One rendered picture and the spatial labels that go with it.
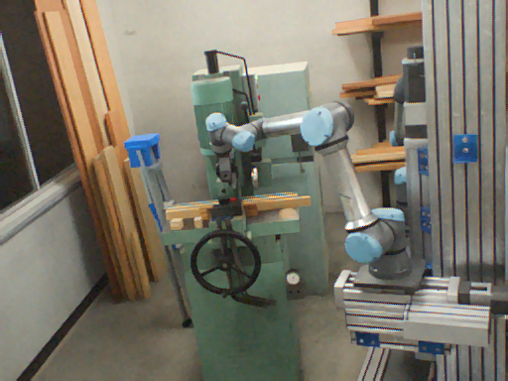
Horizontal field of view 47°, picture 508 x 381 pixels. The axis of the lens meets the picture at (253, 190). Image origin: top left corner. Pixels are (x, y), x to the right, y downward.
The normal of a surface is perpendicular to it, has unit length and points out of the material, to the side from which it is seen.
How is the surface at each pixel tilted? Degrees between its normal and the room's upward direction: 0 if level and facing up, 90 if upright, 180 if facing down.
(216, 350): 90
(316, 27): 90
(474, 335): 90
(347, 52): 90
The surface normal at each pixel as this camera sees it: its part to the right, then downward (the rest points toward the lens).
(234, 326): -0.06, 0.31
